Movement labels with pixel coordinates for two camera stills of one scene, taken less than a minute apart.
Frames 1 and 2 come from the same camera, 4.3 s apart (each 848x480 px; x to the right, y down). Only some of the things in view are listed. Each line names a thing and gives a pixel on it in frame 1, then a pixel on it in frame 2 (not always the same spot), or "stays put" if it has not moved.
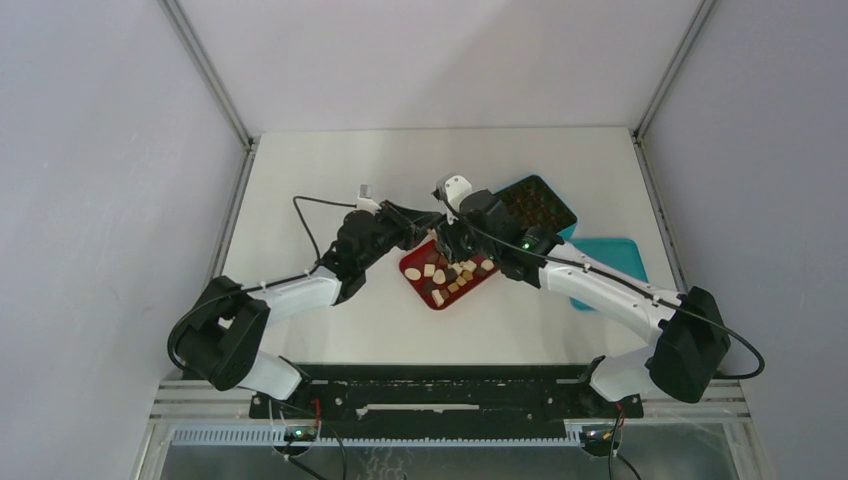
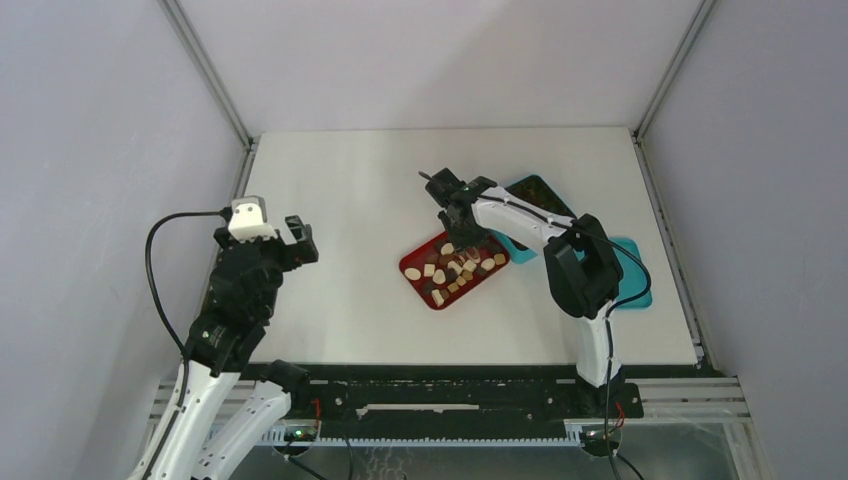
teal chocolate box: [533, 204] stays put
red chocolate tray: [437, 279] stays put
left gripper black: [411, 224] -> [296, 254]
